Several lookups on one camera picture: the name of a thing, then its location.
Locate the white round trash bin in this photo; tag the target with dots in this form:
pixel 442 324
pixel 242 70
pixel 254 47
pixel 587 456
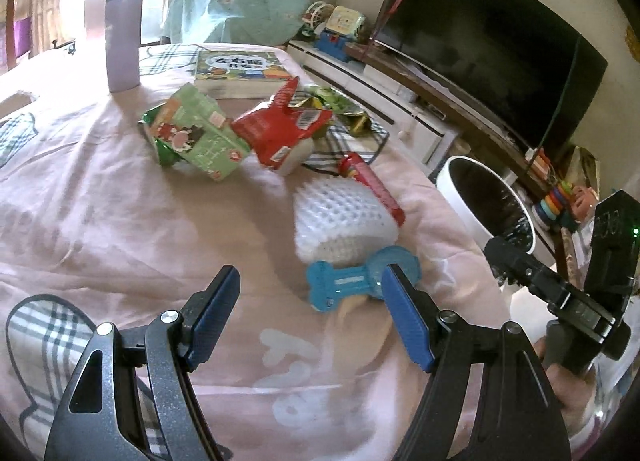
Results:
pixel 487 206

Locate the toy cash register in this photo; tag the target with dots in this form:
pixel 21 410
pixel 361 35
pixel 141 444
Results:
pixel 332 28

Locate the teal covered armchair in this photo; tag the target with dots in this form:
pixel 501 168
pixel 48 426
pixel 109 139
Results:
pixel 254 22

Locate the pink bed sheet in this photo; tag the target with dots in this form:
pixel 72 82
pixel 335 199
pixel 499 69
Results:
pixel 93 229

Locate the blue bone-shaped toy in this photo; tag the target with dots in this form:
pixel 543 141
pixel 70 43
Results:
pixel 328 285

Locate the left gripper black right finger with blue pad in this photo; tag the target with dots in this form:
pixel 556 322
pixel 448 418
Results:
pixel 517 415

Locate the children's picture book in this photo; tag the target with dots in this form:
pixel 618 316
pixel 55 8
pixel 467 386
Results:
pixel 235 74

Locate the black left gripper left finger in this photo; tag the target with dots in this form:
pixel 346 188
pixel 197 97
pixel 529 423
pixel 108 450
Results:
pixel 99 416

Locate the white TV cabinet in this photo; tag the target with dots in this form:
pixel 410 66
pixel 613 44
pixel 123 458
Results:
pixel 422 130

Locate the person's right hand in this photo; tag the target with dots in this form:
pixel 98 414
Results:
pixel 576 395

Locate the red snack bag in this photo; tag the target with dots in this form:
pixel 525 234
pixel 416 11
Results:
pixel 280 135

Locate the rainbow stacking ring toy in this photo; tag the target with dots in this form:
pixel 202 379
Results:
pixel 553 210

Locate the purple thermos bottle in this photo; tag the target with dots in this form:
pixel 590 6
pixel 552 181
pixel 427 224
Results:
pixel 122 42

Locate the white foam fruit net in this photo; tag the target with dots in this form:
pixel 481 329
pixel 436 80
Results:
pixel 340 221

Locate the dark wooden shelf board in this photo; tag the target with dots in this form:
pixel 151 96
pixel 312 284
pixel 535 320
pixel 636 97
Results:
pixel 474 128

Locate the green paper carton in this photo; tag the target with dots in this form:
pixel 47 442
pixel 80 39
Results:
pixel 190 127

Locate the green gold snack wrapper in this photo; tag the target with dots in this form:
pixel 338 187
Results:
pixel 353 117

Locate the black flat screen television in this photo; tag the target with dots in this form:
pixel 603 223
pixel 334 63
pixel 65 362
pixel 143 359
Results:
pixel 516 62

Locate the red snack tube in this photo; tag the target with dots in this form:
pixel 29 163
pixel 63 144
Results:
pixel 352 166

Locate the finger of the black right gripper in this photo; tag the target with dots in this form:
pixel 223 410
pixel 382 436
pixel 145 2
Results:
pixel 516 266

